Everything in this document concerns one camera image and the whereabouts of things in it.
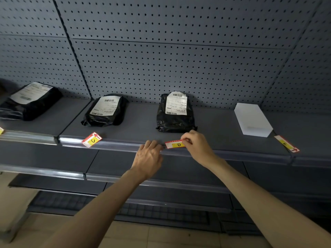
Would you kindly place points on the grey metal shelf unit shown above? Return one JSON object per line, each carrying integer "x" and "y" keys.
{"x": 129, "y": 162}

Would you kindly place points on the person's right forearm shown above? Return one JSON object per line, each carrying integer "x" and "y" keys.
{"x": 266, "y": 211}

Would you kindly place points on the person's left fingers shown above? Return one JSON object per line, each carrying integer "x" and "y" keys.
{"x": 152, "y": 146}

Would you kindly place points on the person's left forearm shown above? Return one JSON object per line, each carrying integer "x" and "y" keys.
{"x": 95, "y": 214}

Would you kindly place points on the person's right thumb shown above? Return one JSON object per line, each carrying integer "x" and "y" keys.
{"x": 186, "y": 143}

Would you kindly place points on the grey pegboard back panel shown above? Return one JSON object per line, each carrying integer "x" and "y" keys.
{"x": 181, "y": 49}

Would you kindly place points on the white box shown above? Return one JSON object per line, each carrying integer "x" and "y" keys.
{"x": 252, "y": 120}

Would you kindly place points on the person's right hand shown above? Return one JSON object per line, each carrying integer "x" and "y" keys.
{"x": 197, "y": 148}

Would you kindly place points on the person's left hand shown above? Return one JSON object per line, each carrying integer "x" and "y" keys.
{"x": 147, "y": 160}

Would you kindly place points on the black parcel with white label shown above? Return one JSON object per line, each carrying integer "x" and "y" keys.
{"x": 106, "y": 111}
{"x": 175, "y": 113}
{"x": 29, "y": 100}

